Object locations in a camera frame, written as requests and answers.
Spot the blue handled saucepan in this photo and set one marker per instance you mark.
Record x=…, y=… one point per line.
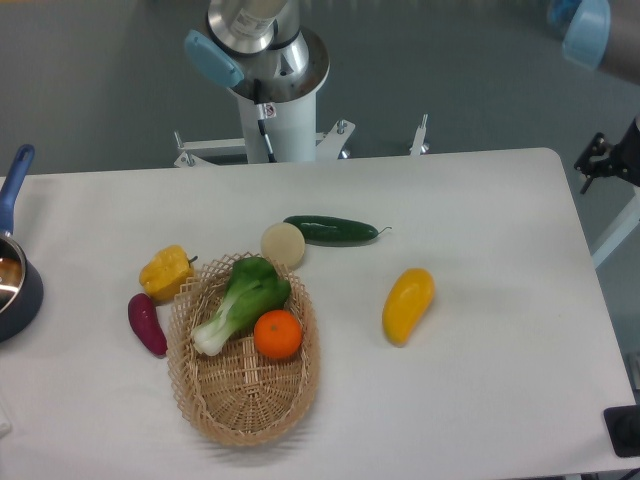
x=22, y=289

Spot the yellow bell pepper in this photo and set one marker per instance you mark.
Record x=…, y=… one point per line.
x=162, y=277

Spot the orange tangerine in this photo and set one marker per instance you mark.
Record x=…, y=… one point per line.
x=277, y=334

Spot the black device table corner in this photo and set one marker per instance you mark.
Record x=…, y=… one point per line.
x=622, y=423

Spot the white stand leg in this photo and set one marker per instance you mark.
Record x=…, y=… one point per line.
x=617, y=231

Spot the white base frame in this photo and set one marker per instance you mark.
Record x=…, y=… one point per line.
x=329, y=146

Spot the second robot arm blue cap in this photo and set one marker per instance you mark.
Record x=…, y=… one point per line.
x=599, y=35

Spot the yellow mango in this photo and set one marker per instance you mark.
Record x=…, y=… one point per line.
x=407, y=301

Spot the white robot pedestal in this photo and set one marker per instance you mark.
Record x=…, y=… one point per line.
x=287, y=129

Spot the green cucumber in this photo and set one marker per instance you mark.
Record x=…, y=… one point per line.
x=334, y=231

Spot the round cream bun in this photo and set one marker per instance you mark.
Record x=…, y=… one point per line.
x=284, y=244

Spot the green bok choy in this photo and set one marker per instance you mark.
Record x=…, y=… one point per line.
x=253, y=289

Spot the purple sweet potato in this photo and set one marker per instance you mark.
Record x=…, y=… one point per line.
x=145, y=324

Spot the woven wicker basket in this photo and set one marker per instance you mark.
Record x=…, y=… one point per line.
x=240, y=397

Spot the black clamp mount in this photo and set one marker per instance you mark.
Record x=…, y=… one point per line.
x=602, y=159

